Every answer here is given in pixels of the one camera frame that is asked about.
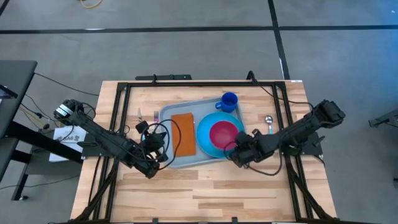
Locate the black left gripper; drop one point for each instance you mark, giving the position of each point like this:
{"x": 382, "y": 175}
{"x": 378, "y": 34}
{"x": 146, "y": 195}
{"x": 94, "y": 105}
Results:
{"x": 152, "y": 146}

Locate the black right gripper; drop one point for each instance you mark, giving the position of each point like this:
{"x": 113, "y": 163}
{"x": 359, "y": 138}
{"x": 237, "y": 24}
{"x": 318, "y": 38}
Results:
{"x": 258, "y": 146}

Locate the magenta plastic bowl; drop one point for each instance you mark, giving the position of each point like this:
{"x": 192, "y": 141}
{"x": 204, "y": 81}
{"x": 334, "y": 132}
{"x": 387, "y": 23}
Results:
{"x": 222, "y": 133}

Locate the teal plastic plate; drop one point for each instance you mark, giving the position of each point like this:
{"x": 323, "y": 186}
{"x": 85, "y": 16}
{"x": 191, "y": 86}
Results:
{"x": 203, "y": 137}

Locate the metal spoon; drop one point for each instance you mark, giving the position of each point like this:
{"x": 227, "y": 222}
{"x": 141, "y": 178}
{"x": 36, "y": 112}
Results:
{"x": 269, "y": 120}

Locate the blue plastic mug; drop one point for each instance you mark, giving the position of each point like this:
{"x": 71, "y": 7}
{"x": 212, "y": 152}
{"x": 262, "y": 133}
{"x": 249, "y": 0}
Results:
{"x": 228, "y": 102}

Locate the grey plastic tray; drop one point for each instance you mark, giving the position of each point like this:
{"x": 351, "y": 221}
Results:
{"x": 202, "y": 107}

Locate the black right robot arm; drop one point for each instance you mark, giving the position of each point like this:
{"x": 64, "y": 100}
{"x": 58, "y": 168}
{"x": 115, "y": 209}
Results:
{"x": 304, "y": 127}

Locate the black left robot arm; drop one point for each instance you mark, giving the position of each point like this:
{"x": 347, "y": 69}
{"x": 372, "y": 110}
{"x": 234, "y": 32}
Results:
{"x": 105, "y": 140}

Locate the black power strip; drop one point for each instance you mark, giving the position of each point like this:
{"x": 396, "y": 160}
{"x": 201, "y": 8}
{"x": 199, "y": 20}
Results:
{"x": 168, "y": 77}

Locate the white printed paper sheet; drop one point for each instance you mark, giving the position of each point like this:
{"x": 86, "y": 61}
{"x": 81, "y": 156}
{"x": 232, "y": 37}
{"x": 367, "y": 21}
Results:
{"x": 66, "y": 138}

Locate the grey equipment stand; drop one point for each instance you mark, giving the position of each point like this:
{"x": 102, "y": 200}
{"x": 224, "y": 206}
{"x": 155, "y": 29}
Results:
{"x": 385, "y": 119}

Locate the black desk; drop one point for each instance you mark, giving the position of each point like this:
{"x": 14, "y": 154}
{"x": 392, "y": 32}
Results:
{"x": 15, "y": 77}

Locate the tablet screen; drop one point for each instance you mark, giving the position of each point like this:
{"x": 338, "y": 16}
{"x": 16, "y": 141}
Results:
{"x": 7, "y": 91}

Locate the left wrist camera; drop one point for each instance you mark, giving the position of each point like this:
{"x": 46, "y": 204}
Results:
{"x": 142, "y": 127}

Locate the black frame clamp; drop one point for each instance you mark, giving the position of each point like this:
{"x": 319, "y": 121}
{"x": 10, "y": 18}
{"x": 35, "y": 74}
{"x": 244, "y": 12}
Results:
{"x": 251, "y": 76}
{"x": 154, "y": 81}

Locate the black aluminium table frame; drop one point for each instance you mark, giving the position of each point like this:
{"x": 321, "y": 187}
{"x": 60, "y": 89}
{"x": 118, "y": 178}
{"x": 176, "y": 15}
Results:
{"x": 192, "y": 84}

